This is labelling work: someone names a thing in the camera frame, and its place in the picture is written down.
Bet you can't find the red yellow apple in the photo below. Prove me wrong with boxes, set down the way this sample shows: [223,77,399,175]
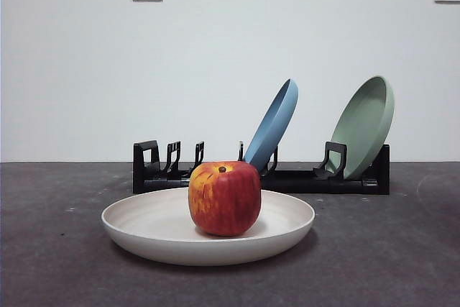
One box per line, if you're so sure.
[188,160,262,238]

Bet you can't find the pale yellow plate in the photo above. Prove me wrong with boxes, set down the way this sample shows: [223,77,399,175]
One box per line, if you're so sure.
[101,187,316,267]

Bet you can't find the blue plate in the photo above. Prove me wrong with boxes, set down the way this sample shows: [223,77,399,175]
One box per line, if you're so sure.
[242,78,299,172]

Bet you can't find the black plate rack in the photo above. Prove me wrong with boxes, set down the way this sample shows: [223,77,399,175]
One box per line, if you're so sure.
[132,139,391,196]

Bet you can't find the green plate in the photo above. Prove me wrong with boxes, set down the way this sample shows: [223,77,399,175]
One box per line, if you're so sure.
[328,75,395,180]

